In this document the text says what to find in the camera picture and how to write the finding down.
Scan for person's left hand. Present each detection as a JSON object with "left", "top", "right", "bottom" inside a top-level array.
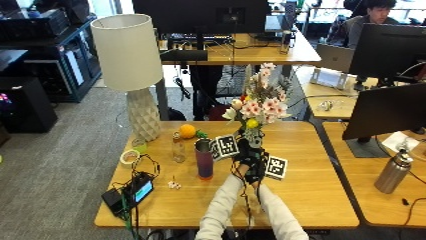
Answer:
[{"left": 230, "top": 137, "right": 253, "bottom": 169}]

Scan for person's right hand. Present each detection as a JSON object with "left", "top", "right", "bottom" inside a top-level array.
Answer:
[{"left": 244, "top": 148, "right": 270, "bottom": 185}]

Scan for artificial flower bouquet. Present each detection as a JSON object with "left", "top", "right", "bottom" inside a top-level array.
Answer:
[{"left": 221, "top": 62, "right": 294, "bottom": 149}]

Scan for left white marker cube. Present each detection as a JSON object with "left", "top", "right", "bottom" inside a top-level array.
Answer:
[{"left": 208, "top": 133, "right": 241, "bottom": 163}]

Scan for white marker cube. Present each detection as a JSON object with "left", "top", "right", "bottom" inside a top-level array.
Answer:
[
  {"left": 208, "top": 133, "right": 241, "bottom": 163},
  {"left": 264, "top": 154, "right": 289, "bottom": 181}
]

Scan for right white marker cube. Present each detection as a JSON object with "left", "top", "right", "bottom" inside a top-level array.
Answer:
[{"left": 264, "top": 154, "right": 289, "bottom": 181}]

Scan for purple tumbler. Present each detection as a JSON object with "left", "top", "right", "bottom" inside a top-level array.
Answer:
[{"left": 193, "top": 137, "right": 216, "bottom": 181}]

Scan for orange artificial fruit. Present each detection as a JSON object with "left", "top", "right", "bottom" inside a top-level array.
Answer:
[{"left": 178, "top": 123, "right": 209, "bottom": 140}]

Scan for clear glass bottle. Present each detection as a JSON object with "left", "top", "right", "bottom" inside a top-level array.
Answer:
[{"left": 171, "top": 131, "right": 188, "bottom": 164}]

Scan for clear glasses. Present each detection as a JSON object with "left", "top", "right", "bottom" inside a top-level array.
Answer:
[{"left": 316, "top": 99, "right": 346, "bottom": 113}]

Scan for wooden side desk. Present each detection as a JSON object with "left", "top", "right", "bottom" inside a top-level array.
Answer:
[{"left": 294, "top": 64, "right": 426, "bottom": 121}]

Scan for small green cup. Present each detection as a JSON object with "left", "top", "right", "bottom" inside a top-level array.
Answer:
[{"left": 131, "top": 137, "right": 149, "bottom": 155}]

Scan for roll of tape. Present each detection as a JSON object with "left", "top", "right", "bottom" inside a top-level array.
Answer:
[{"left": 119, "top": 149, "right": 143, "bottom": 169}]

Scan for black device with screen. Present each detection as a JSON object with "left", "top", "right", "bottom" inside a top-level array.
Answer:
[{"left": 123, "top": 172, "right": 156, "bottom": 205}]

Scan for white device stand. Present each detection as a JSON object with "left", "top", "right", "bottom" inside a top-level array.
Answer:
[{"left": 308, "top": 67, "right": 350, "bottom": 91}]

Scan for steel water bottle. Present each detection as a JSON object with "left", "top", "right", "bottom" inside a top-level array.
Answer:
[{"left": 373, "top": 147, "right": 415, "bottom": 195}]

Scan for white paper sheet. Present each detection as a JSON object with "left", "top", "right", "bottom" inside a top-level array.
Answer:
[{"left": 381, "top": 130, "right": 421, "bottom": 155}]

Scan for black monitor on stand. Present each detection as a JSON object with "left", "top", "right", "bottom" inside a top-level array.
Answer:
[{"left": 341, "top": 82, "right": 426, "bottom": 159}]

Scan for grey laptop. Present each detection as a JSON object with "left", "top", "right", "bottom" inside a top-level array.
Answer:
[{"left": 314, "top": 43, "right": 357, "bottom": 74}]

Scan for black power box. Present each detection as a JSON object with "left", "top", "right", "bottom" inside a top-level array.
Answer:
[{"left": 100, "top": 187, "right": 129, "bottom": 217}]

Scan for white table lamp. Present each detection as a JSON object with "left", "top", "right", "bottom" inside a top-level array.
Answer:
[{"left": 89, "top": 13, "right": 165, "bottom": 143}]

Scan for large black monitor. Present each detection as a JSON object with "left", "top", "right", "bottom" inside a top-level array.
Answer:
[{"left": 131, "top": 0, "right": 273, "bottom": 63}]

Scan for black shelf unit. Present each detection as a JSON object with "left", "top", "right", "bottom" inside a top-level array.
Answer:
[{"left": 0, "top": 8, "right": 104, "bottom": 104}]

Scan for black cabinet box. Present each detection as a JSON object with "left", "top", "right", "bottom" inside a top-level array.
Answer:
[{"left": 0, "top": 76, "right": 60, "bottom": 135}]

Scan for glove cables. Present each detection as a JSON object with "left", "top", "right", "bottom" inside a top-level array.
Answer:
[{"left": 229, "top": 159, "right": 264, "bottom": 240}]

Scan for black cables on table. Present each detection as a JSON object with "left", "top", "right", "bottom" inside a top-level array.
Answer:
[{"left": 111, "top": 153, "right": 163, "bottom": 240}]

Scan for black cable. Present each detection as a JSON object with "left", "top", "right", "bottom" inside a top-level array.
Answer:
[{"left": 401, "top": 196, "right": 426, "bottom": 228}]

